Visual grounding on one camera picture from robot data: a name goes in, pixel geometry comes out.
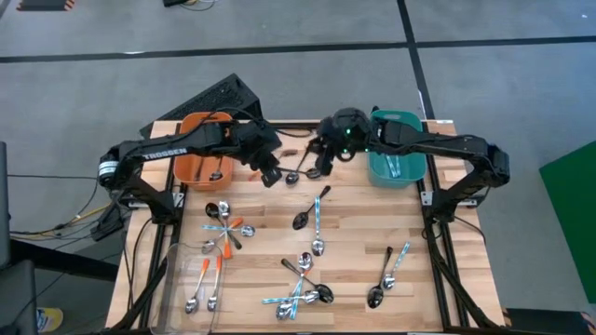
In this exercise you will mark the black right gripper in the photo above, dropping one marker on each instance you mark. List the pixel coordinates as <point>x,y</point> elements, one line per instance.
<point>347,125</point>

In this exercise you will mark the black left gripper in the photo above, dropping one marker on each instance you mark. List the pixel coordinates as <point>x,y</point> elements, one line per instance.
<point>256,142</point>

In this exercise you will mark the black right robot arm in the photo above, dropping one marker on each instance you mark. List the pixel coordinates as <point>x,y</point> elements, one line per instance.
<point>442,144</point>

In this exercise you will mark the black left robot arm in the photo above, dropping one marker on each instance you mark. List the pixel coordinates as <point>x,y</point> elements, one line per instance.
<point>163,151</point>

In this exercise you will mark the orange plastic bin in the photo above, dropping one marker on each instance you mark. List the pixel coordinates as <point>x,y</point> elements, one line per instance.
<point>186,179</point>

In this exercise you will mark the teal plastic bin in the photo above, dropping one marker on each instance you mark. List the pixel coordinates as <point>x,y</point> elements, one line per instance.
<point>410,174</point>

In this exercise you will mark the black perforated metal case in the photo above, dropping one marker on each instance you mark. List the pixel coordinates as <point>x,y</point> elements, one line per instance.
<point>219,100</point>

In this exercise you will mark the clear plastic bin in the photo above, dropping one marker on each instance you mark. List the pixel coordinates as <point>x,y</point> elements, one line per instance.
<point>172,288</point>

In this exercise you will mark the black power adapter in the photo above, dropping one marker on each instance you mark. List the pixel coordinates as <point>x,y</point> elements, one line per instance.
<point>109,225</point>

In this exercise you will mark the black floor beam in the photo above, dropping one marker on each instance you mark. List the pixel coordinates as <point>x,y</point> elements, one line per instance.
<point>60,260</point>

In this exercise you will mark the green floor mat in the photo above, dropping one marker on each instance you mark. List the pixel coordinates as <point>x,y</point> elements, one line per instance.
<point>572,209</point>

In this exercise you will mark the yellow blue floor object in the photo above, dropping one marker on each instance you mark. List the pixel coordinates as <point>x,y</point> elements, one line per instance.
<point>49,320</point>

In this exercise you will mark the dark panel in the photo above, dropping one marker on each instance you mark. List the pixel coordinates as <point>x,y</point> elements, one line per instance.
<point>4,205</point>

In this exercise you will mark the black yellow striped box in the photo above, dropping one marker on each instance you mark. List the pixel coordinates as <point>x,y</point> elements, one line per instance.
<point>549,323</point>

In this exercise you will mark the black orange striped ramp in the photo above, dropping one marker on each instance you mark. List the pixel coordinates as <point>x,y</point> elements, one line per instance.
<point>42,5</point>

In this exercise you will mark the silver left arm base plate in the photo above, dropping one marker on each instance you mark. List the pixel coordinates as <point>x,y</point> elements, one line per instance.
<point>178,200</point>

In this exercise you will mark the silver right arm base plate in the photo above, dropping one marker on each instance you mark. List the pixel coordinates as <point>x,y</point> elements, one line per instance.
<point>427,198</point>

